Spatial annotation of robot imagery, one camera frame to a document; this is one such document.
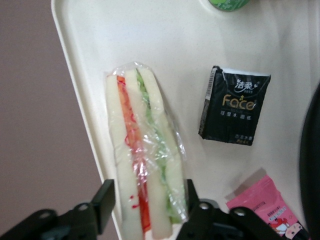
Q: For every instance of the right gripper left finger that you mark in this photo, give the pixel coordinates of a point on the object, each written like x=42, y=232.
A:
x=82, y=220

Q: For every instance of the pink snack pack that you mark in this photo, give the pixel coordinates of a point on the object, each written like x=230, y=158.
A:
x=257, y=200

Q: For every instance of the brown table cover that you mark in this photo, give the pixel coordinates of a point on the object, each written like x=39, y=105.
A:
x=30, y=100

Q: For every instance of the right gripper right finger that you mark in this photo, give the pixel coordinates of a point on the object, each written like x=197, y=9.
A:
x=212, y=222

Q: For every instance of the cream plastic tray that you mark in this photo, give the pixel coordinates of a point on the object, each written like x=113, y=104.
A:
x=175, y=37

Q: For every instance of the black tissue pack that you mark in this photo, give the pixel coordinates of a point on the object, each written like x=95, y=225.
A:
x=232, y=112

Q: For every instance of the plastic-wrapped triangle sandwich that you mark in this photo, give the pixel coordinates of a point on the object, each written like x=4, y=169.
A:
x=130, y=140

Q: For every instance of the green-lid small cup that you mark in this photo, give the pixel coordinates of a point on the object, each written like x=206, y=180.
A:
x=228, y=5

